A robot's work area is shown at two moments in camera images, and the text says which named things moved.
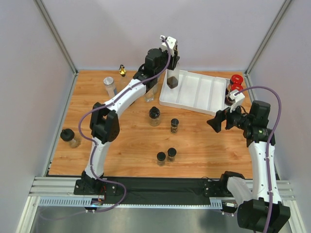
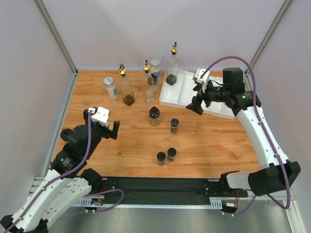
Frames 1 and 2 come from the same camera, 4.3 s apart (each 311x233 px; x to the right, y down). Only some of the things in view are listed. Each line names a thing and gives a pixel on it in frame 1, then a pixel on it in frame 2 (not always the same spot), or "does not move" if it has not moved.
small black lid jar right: [171, 154] does not move
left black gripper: [174, 60] -> [112, 133]
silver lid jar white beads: [110, 86] does not move
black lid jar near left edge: [73, 138] does not move
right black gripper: [226, 119] -> [202, 96]
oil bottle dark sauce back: [124, 83] does not move
